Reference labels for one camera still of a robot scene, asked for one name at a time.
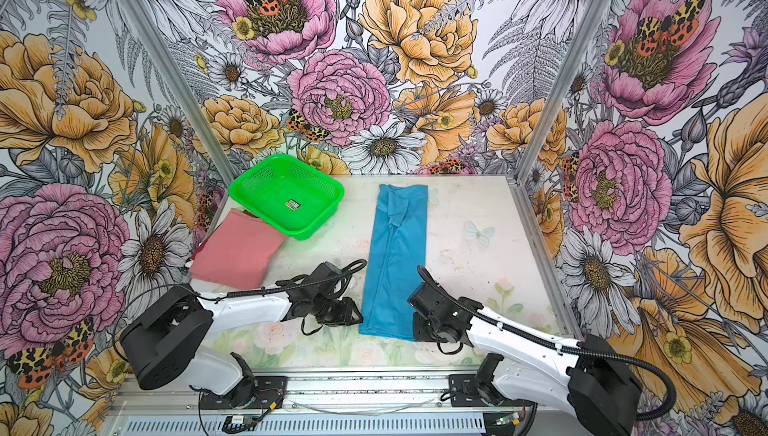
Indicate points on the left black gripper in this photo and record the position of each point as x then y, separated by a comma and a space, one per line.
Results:
344, 318

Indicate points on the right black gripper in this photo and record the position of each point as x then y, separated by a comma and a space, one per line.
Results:
418, 330

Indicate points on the blue t shirt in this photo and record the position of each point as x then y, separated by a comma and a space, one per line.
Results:
397, 250

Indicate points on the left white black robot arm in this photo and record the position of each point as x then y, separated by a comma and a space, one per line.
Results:
165, 343

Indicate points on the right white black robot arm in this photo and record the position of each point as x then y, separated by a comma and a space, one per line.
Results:
586, 379

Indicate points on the small label in basket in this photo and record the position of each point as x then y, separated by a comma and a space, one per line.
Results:
292, 203

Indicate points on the folded red t shirt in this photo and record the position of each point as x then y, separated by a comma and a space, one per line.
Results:
238, 252

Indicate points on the green plastic basket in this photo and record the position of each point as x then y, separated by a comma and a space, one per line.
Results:
264, 189

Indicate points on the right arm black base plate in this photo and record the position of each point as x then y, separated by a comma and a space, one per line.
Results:
467, 390

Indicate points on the aluminium front rail frame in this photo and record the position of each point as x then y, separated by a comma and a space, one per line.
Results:
336, 401

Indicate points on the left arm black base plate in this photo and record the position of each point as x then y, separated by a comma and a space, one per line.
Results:
264, 392

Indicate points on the right aluminium corner post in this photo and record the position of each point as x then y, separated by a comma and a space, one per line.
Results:
582, 38

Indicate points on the aluminium corner post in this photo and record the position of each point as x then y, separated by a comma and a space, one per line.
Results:
146, 30
582, 38

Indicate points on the left aluminium corner post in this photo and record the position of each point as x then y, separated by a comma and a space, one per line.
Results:
146, 30

